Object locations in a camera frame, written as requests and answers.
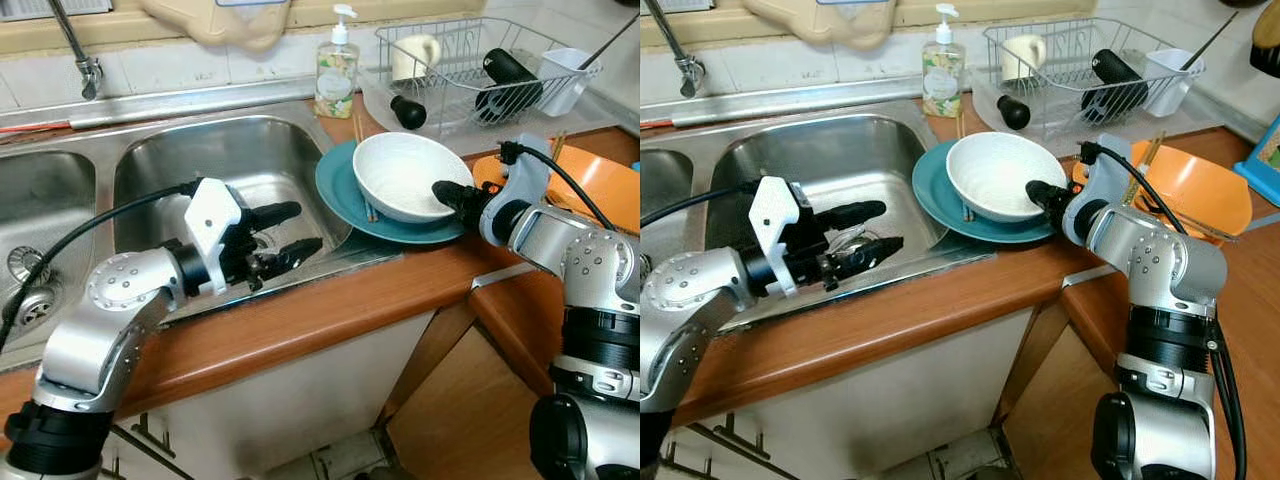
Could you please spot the white cabinet door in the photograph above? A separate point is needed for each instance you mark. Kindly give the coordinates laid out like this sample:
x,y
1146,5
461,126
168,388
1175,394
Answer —
x,y
290,390
880,390

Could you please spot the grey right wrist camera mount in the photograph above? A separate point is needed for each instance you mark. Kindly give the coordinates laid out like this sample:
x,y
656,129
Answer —
x,y
1108,170
525,175

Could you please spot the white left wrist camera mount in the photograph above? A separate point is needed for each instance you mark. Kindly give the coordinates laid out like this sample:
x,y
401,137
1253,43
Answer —
x,y
208,225
772,222

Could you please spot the cream ceramic mug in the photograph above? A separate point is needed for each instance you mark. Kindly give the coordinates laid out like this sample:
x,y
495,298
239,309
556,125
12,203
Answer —
x,y
415,58
1022,58

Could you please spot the black cylindrical bottle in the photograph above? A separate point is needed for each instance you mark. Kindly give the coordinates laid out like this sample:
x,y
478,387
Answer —
x,y
1115,75
510,75

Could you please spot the plain wooden chopstick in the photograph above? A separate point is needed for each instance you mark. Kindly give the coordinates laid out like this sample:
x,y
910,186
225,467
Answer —
x,y
1145,165
556,148

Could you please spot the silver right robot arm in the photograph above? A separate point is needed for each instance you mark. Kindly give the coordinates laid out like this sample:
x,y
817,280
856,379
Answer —
x,y
590,300
1170,300

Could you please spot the teal round plate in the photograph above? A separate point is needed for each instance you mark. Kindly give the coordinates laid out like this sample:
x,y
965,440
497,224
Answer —
x,y
935,195
340,195

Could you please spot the chrome kitchen faucet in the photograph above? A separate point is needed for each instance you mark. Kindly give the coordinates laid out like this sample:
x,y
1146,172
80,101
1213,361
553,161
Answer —
x,y
675,45
75,45

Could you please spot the clear dish rack tray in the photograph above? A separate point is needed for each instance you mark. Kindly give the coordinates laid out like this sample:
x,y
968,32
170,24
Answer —
x,y
375,100
985,100

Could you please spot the patterned wooden chopstick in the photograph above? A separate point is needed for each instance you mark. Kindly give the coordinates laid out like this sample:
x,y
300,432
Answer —
x,y
358,130

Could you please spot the floral print soap dispenser bottle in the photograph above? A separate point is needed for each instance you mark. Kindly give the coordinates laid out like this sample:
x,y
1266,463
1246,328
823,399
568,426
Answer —
x,y
336,80
943,80

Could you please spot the thin red stick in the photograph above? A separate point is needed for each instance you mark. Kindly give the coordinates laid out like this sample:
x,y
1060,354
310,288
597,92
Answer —
x,y
652,124
30,129

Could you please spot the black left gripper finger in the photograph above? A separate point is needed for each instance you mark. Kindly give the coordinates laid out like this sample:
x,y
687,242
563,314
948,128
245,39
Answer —
x,y
872,254
278,214
295,254
860,215

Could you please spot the white ceramic bowl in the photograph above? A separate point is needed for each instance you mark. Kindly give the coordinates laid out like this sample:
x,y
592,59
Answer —
x,y
400,175
995,175

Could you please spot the stainless steel double sink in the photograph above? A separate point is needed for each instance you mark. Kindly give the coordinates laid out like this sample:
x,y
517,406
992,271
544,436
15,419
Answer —
x,y
830,150
230,155

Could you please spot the blue framed board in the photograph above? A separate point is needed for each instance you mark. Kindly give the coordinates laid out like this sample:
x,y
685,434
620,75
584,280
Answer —
x,y
1262,165

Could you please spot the metal sink drain strainer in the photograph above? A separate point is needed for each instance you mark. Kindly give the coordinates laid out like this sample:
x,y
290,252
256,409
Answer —
x,y
25,290

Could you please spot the white plastic utensil cup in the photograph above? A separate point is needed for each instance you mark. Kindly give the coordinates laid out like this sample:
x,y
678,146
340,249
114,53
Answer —
x,y
565,80
1170,80

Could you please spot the black rounded pestle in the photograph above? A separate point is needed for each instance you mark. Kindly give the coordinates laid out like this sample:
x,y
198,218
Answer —
x,y
1014,112
408,112

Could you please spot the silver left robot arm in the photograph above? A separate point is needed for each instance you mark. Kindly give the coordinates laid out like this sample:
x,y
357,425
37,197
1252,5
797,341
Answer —
x,y
685,310
110,310

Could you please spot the orange plastic bowl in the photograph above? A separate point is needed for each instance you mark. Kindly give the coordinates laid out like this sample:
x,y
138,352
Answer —
x,y
1190,185
595,180

